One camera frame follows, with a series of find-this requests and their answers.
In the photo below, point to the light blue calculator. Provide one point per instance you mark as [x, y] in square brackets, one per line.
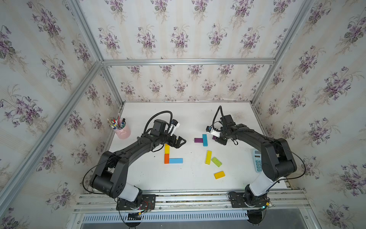
[257, 160]

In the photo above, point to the light blue long block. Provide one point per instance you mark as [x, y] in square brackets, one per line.
[176, 161]

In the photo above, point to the yellow-orange block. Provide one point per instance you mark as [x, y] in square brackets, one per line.
[219, 175]

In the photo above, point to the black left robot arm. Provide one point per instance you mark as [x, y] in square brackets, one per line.
[110, 174]

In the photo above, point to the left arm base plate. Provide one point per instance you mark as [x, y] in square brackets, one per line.
[142, 202]

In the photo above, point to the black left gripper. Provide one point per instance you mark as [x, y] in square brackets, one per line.
[172, 138]

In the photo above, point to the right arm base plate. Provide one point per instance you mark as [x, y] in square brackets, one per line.
[247, 199]

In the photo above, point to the teal long block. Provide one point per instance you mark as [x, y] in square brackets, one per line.
[205, 140]

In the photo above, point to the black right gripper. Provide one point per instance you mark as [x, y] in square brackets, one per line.
[223, 141]

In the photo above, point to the lime green block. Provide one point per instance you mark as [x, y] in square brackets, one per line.
[216, 161]

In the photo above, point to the yellow long block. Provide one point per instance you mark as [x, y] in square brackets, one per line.
[208, 157]

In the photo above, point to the pink pen cup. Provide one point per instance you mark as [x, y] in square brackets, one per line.
[123, 133]

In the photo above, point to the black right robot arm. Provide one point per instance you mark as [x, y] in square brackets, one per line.
[277, 160]

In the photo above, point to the pens in cup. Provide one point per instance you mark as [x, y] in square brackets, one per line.
[117, 123]

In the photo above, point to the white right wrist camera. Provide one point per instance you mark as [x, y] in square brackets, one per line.
[213, 131]

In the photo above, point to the aluminium front rail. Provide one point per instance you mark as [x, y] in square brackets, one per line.
[191, 201]

